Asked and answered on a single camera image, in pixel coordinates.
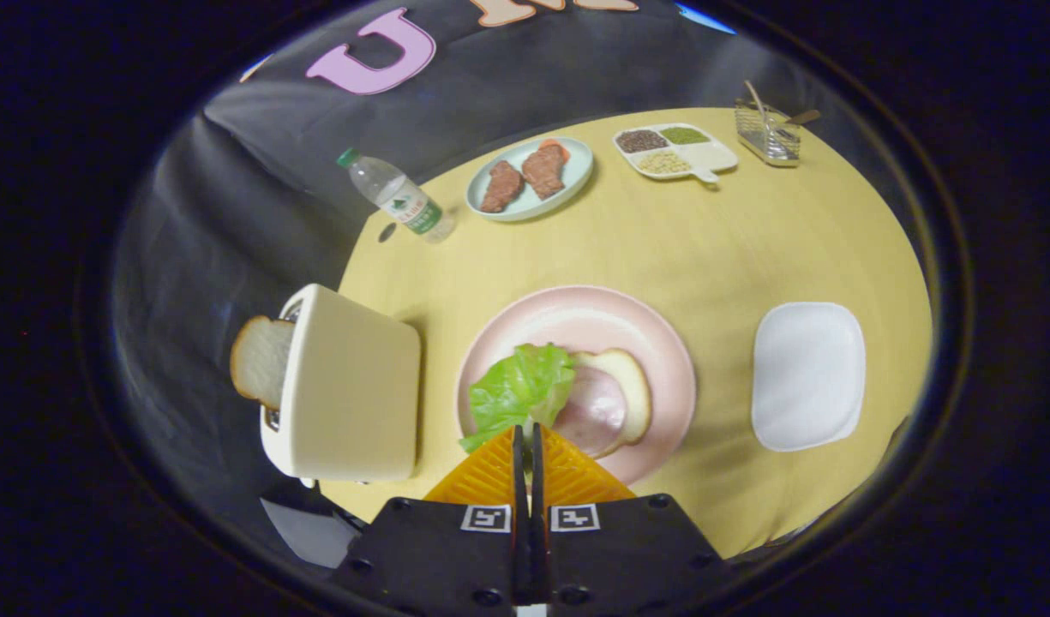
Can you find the clear plastic water bottle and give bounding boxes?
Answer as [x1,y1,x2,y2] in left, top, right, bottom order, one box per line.
[336,147,459,244]

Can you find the brown meat piece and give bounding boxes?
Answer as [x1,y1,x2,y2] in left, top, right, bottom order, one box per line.
[480,160,525,214]
[521,144,568,201]

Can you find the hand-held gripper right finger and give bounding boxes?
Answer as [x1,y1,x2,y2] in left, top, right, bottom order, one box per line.
[531,422,731,614]

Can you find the white square plate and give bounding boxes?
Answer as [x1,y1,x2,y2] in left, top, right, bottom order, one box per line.
[751,302,867,453]

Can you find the toasted white bread slice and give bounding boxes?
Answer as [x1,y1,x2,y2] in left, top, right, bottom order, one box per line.
[230,314,296,410]

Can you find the white divided dish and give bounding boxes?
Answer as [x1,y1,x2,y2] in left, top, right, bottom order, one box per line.
[612,123,740,184]

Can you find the pile of pale soybeans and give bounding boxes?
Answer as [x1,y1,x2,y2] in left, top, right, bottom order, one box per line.
[636,151,693,176]

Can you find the green lettuce leaf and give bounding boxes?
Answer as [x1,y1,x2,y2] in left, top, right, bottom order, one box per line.
[459,343,577,453]

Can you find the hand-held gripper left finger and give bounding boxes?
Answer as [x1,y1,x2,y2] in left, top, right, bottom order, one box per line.
[327,426,532,614]

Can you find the clear utensil holder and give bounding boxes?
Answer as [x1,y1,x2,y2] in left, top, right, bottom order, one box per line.
[735,99,802,166]

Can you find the cream toaster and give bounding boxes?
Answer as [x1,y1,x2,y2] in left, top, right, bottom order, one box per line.
[259,283,423,485]

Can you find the pile of dark red beans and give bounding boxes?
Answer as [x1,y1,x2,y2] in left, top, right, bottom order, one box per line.
[617,129,668,155]

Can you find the pink plate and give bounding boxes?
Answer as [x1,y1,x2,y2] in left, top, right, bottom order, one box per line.
[454,285,698,488]

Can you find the light blue plate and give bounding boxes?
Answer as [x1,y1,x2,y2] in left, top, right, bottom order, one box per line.
[465,136,595,224]

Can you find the pink ham slice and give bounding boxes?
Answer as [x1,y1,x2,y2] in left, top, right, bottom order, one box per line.
[552,366,628,459]

